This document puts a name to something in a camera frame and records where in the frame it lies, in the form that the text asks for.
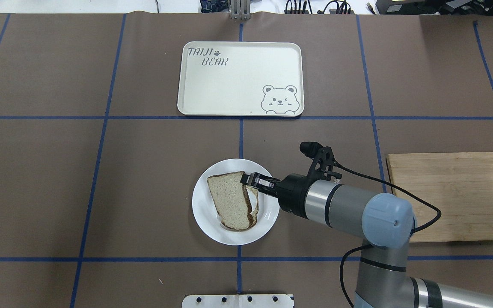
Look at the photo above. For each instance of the aluminium frame post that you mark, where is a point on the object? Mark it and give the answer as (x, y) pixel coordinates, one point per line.
(239, 10)

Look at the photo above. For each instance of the wooden cutting board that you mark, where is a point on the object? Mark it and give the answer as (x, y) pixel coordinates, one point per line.
(459, 184)

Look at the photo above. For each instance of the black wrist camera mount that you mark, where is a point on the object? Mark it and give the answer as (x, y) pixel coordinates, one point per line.
(323, 162)

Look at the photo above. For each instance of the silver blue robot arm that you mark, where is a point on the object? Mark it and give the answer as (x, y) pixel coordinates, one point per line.
(384, 222)

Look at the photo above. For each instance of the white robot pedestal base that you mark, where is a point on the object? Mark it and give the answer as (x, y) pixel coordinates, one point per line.
(239, 301)

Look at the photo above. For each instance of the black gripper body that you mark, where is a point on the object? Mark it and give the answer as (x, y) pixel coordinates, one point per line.
(292, 192)

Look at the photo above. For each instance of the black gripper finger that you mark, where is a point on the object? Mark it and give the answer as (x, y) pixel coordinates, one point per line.
(260, 182)

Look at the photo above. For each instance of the bread slice under egg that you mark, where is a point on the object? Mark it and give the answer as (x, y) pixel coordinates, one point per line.
(255, 209)

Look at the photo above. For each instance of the white round plate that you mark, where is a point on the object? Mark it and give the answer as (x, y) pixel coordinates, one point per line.
(206, 215)

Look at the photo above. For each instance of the white bread slice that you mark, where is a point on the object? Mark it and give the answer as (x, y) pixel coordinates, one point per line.
(231, 200)

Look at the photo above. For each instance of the cream bear serving tray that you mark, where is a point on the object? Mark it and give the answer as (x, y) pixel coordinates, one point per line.
(241, 78)

